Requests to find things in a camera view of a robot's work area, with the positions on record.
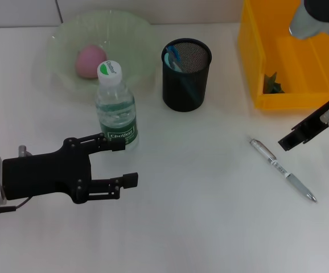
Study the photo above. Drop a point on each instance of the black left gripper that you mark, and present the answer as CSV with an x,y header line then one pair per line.
x,y
45,173

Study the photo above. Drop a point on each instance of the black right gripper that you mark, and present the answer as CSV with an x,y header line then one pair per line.
x,y
318,122

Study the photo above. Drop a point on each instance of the clear silver ballpoint pen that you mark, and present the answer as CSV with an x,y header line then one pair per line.
x,y
278,167

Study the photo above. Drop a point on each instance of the clear green-label water bottle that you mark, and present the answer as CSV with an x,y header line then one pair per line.
x,y
114,113

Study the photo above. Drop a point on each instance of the green plastic wrapper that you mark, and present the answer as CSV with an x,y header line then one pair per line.
x,y
272,85

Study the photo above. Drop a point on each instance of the pink peach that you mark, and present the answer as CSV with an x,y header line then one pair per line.
x,y
89,62

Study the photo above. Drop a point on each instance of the blue capped scissors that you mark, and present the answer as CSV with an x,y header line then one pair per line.
x,y
171,65

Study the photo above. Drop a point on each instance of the transparent plastic ruler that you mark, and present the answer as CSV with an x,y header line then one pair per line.
x,y
174,54

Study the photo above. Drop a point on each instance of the black mesh pen holder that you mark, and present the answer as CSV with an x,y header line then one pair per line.
x,y
185,96

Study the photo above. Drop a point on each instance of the green glass fruit plate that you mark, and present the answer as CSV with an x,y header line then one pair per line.
x,y
67,37

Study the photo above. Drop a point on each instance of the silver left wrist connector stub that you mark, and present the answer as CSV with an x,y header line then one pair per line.
x,y
23,150

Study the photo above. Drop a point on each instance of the yellow plastic bin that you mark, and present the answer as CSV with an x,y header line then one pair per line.
x,y
250,57

